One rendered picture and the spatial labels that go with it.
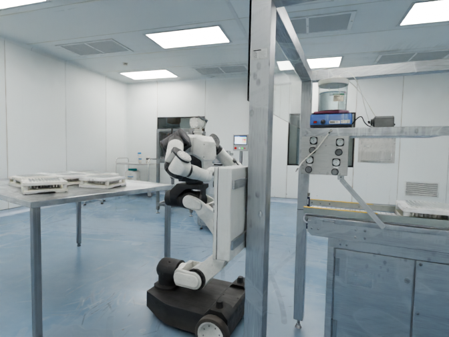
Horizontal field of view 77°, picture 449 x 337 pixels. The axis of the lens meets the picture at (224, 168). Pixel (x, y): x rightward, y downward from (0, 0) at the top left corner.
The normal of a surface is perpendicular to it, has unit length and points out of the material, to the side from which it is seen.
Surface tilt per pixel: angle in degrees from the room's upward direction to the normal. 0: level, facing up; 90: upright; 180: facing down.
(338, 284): 90
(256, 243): 90
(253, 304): 85
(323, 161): 90
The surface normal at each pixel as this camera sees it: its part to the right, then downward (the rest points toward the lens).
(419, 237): -0.40, 0.04
